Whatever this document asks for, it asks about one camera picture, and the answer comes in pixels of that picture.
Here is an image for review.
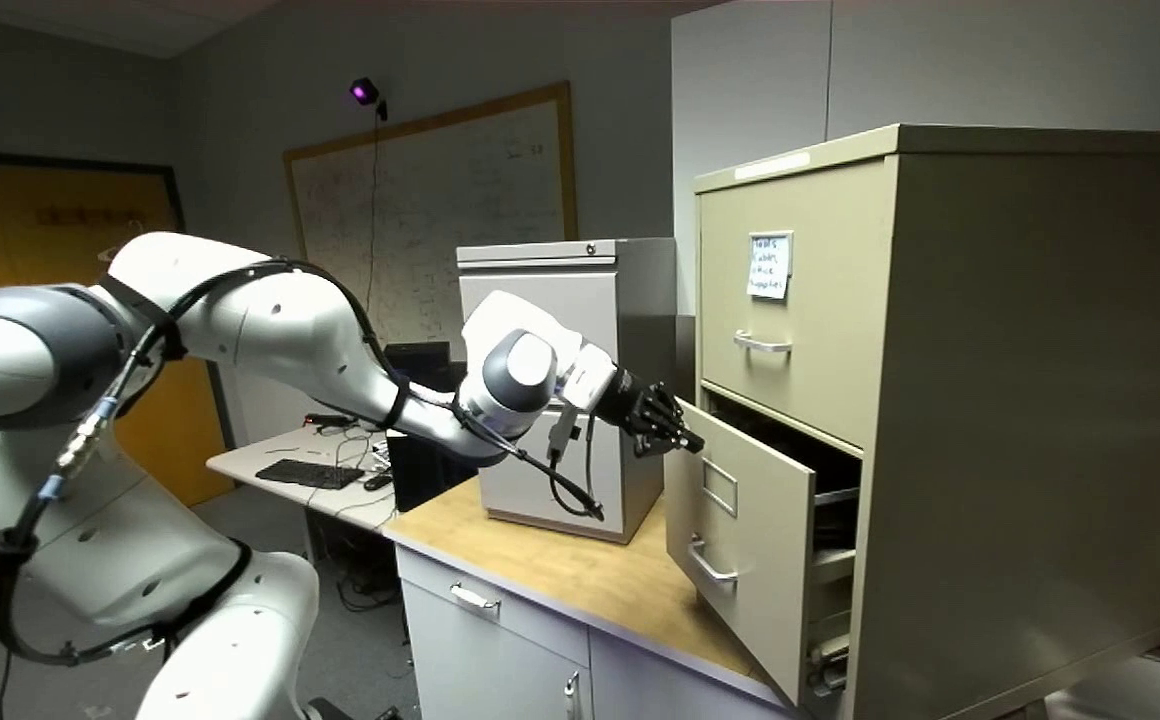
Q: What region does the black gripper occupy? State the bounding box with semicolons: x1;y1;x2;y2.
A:
601;367;707;461

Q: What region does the beige file cabinet drawer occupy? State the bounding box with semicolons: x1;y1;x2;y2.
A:
661;396;865;713
693;156;906;461

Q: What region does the grey two-drawer file cabinet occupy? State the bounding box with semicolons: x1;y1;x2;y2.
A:
453;232;682;547

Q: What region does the wood-topped grey counter cabinet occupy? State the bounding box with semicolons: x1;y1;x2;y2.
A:
380;476;796;720

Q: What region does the beige file cabinet body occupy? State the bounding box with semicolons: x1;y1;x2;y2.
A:
693;120;1160;720

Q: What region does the white paper label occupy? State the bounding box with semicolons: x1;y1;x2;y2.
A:
746;229;799;309

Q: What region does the black box computer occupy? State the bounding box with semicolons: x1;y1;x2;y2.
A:
380;339;486;517

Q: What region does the wood-framed whiteboard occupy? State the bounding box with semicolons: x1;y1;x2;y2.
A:
279;78;586;352

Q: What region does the black keyboard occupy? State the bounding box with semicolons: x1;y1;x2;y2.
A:
254;455;367;492

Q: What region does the light grey desk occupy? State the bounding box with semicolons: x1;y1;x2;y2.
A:
206;421;404;538

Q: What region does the orange door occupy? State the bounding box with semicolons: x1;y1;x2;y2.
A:
0;144;240;607

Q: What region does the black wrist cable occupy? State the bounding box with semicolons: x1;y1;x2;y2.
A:
449;396;614;524

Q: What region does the camera with purple light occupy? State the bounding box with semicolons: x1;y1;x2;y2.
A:
345;70;395;125

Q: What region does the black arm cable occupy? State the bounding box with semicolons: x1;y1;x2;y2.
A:
0;256;414;671

